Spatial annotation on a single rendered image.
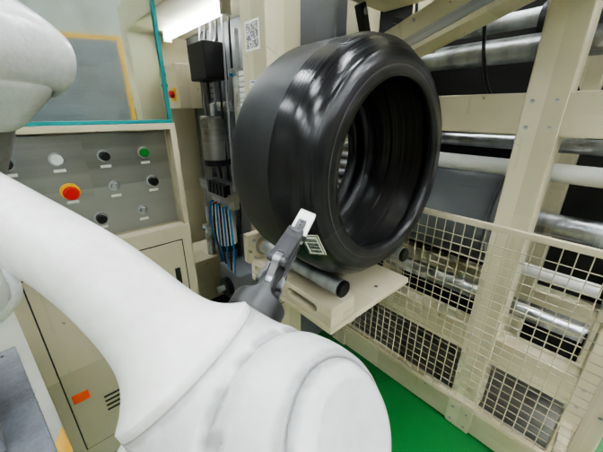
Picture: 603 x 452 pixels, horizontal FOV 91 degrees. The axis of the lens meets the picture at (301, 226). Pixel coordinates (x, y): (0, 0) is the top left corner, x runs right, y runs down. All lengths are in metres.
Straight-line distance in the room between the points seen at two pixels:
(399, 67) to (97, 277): 0.65
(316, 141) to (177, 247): 0.83
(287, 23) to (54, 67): 0.61
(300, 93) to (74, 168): 0.79
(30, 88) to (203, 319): 0.50
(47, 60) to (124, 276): 0.46
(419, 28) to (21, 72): 0.95
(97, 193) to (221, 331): 1.03
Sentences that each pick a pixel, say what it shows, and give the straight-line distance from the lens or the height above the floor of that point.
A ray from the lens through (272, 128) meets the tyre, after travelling 0.60.
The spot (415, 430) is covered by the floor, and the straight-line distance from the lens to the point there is 1.65.
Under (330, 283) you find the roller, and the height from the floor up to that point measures 0.91.
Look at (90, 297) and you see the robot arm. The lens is 0.21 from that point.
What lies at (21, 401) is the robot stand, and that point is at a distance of 1.08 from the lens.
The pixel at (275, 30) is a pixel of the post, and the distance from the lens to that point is 0.98.
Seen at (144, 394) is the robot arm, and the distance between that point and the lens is 0.19.
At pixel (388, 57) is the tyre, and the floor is 1.41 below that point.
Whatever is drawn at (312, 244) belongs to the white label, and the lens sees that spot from 0.61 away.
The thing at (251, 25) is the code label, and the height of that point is 1.53.
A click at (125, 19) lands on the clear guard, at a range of 1.20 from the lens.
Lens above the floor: 1.31
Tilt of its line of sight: 21 degrees down
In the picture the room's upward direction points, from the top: straight up
